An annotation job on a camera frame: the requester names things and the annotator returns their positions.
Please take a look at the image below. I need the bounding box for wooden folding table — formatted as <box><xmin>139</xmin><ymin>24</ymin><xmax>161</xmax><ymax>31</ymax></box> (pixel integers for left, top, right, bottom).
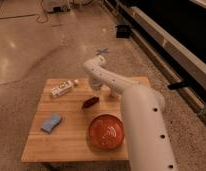
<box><xmin>20</xmin><ymin>76</ymin><xmax>152</xmax><ymax>171</ymax></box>

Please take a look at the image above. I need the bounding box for black box on floor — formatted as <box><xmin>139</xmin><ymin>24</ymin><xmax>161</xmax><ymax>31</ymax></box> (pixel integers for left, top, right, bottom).
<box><xmin>116</xmin><ymin>25</ymin><xmax>131</xmax><ymax>38</ymax></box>

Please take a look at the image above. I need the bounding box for blue sponge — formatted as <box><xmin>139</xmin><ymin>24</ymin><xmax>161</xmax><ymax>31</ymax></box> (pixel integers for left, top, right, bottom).
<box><xmin>41</xmin><ymin>114</ymin><xmax>62</xmax><ymax>133</ymax></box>

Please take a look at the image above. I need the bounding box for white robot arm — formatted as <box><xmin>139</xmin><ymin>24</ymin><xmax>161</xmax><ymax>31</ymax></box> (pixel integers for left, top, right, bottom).
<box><xmin>83</xmin><ymin>56</ymin><xmax>178</xmax><ymax>171</ymax></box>

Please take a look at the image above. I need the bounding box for orange plate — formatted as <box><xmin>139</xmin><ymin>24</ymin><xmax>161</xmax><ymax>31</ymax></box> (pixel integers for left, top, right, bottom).
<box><xmin>88</xmin><ymin>114</ymin><xmax>124</xmax><ymax>150</ymax></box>

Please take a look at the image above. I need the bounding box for clear plastic bottle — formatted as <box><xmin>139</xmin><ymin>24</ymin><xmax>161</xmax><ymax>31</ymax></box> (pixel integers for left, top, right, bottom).
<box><xmin>51</xmin><ymin>79</ymin><xmax>79</xmax><ymax>98</ymax></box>

